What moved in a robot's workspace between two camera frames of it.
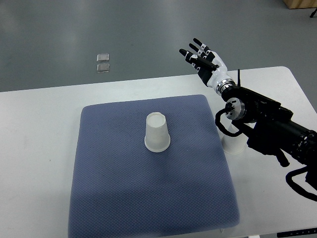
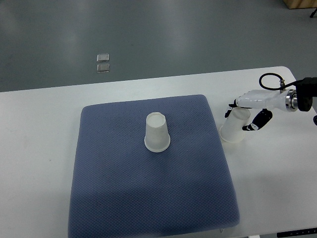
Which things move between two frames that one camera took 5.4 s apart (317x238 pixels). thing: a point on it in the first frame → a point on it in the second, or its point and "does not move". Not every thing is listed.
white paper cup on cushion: x=157 y=138 does not move
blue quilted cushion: x=122 y=190 does not move
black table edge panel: x=297 y=232 does not move
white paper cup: x=234 y=145 → x=232 y=129
